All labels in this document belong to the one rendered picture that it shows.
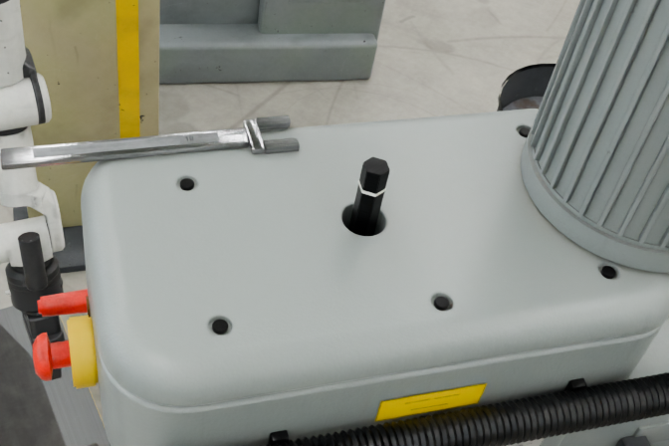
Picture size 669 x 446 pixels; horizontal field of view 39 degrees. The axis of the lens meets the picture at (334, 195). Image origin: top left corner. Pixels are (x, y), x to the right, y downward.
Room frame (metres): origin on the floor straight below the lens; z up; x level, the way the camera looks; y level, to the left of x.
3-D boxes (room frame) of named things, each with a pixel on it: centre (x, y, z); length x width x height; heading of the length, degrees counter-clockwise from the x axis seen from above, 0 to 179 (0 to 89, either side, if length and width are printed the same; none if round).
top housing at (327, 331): (0.54, -0.04, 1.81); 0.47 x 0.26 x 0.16; 114
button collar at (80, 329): (0.44, 0.18, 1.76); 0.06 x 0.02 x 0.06; 24
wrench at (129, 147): (0.57, 0.16, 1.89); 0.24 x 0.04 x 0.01; 114
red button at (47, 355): (0.43, 0.20, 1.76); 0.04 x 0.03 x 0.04; 24
